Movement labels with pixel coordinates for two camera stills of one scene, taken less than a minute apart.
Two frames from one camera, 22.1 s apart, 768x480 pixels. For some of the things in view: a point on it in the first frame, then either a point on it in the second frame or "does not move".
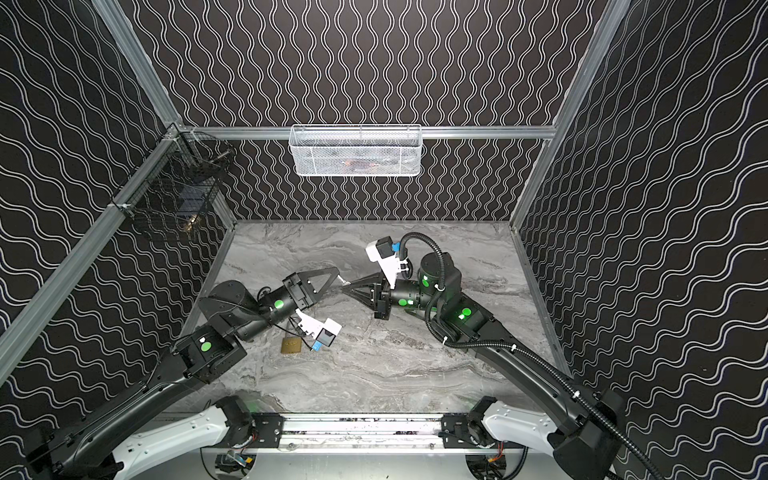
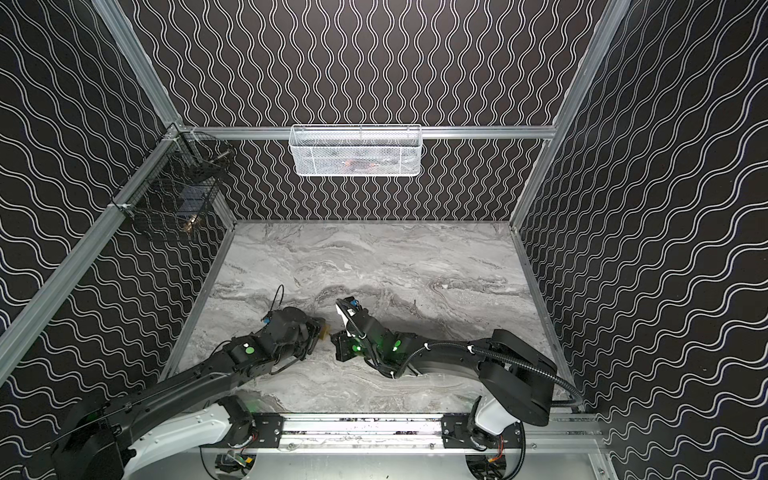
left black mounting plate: x=266 y=429 does not move
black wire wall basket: x=177 y=178 does not move
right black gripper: x=381 y=297 to x=346 y=344
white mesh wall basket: x=355 y=150 does not move
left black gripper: x=297 y=289 to x=306 y=330
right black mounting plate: x=455 y=430 does not move
